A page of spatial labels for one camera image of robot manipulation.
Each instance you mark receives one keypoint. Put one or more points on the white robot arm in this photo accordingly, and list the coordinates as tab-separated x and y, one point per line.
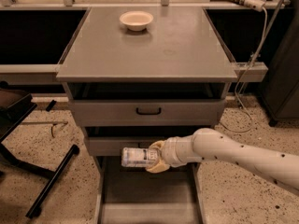
207	144

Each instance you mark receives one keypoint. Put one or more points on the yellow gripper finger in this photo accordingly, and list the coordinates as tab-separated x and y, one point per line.
158	167
157	145

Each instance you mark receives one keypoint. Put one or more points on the grey drawer cabinet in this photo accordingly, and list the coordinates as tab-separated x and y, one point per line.
178	56

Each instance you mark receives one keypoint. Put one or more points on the bottom grey drawer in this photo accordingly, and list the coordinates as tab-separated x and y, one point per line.
134	196

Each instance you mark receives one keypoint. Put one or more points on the thin metal rod on floor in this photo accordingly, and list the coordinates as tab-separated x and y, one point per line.
51	123

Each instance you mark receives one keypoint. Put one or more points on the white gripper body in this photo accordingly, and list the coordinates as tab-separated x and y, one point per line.
168	152

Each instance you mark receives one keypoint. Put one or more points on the grey drawer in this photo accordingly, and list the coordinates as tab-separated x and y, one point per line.
141	112
111	140
134	196

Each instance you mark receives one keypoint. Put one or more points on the top grey drawer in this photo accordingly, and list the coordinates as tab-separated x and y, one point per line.
141	112

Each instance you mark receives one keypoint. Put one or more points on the dark cabinet at right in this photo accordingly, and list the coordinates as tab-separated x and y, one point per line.
280	88

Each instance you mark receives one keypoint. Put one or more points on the middle grey drawer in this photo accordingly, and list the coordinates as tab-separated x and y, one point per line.
111	140

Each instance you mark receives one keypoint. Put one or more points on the white ceramic bowl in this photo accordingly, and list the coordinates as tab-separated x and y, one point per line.
136	20

